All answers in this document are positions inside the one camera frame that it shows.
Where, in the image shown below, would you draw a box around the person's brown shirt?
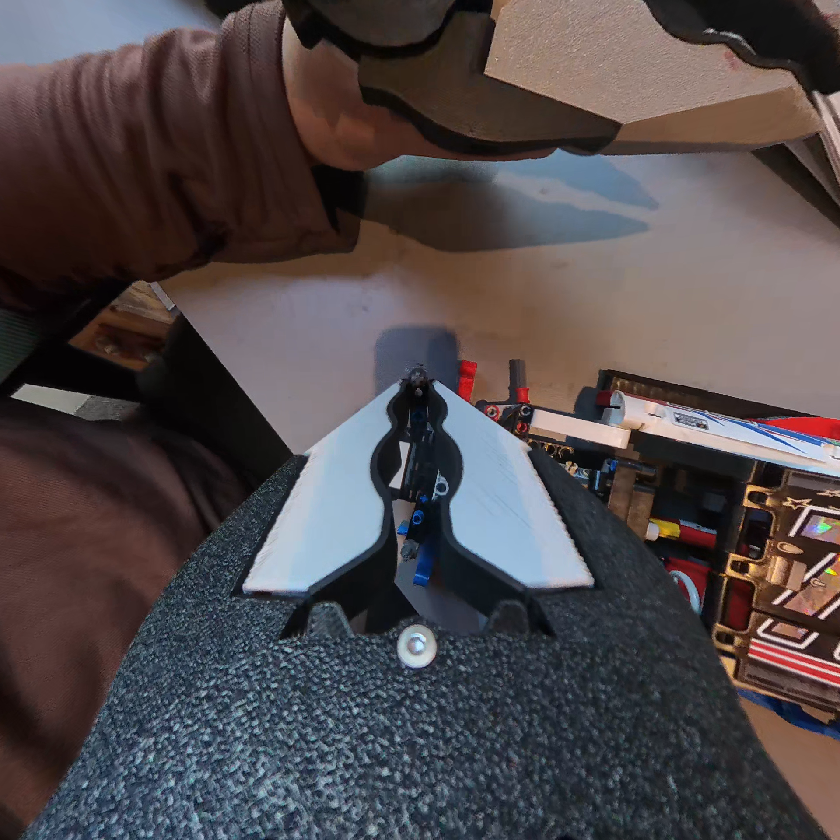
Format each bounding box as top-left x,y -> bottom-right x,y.
0,394 -> 263,840

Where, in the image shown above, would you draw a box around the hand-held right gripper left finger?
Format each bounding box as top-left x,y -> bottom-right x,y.
241,379 -> 403,621

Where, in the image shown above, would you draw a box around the toy brick race car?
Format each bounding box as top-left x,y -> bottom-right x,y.
387,357 -> 840,742

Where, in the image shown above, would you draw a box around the person's black pants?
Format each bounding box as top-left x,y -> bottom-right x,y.
131,308 -> 293,476

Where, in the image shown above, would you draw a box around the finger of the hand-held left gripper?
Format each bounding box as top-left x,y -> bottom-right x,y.
486,0 -> 840,157
289,0 -> 621,160

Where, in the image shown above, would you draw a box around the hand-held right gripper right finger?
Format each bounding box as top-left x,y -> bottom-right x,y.
430,379 -> 595,621

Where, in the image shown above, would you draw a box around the person's left hand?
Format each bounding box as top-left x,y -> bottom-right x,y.
282,26 -> 427,173

